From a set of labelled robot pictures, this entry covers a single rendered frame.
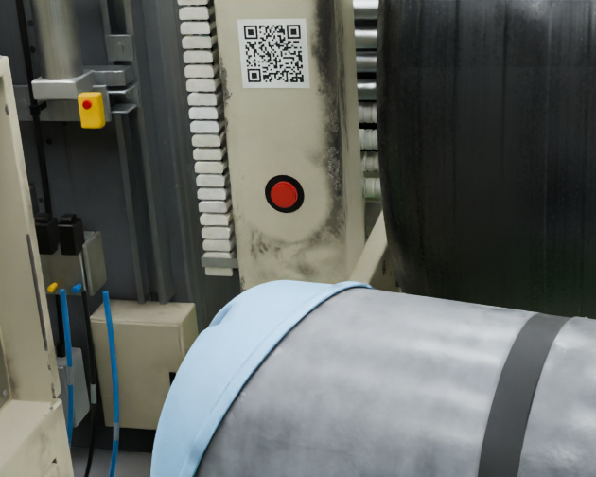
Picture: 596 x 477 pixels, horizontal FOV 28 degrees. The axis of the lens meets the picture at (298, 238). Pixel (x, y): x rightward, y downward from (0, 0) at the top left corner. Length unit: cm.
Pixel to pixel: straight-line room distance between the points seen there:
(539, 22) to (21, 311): 59
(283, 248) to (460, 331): 93
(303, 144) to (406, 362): 89
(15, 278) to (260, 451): 82
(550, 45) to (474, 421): 67
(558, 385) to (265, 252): 97
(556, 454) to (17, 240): 88
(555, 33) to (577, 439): 68
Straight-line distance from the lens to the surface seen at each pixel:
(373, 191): 173
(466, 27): 105
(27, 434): 124
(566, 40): 104
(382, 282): 145
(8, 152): 118
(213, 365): 45
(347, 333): 44
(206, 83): 132
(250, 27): 128
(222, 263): 139
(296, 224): 134
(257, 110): 130
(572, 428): 40
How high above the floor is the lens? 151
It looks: 22 degrees down
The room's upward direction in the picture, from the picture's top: 4 degrees counter-clockwise
